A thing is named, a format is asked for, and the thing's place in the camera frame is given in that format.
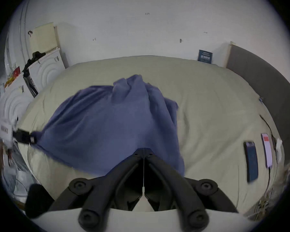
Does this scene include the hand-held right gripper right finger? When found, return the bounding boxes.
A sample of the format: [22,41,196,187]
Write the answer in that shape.
[144,148,240,230]

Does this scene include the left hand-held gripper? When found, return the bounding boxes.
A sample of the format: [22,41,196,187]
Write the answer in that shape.
[0,116,38,145]

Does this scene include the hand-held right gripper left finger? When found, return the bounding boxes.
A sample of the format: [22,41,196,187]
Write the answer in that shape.
[48,148,145,230]

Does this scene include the blue garment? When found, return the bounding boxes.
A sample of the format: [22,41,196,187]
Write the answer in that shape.
[31,74,185,176]

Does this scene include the white washing machine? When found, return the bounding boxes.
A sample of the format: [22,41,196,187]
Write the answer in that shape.
[23,48,68,98]
[0,73,39,130]

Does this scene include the dark blue phone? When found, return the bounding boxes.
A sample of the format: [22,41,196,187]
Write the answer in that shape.
[243,141,259,183]

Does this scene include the white phone with pink label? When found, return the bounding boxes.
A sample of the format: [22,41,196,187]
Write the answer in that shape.
[261,133,273,169]

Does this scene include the bed with beige sheet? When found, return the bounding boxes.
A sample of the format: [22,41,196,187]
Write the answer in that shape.
[17,55,286,217]

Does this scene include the dark blue card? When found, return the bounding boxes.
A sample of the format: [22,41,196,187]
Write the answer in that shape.
[197,49,213,63]

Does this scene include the grey padded headboard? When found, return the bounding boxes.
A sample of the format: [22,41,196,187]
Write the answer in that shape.
[226,44,290,159]

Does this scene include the black cable with white plug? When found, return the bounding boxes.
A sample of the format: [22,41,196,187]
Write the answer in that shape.
[259,114,284,193]

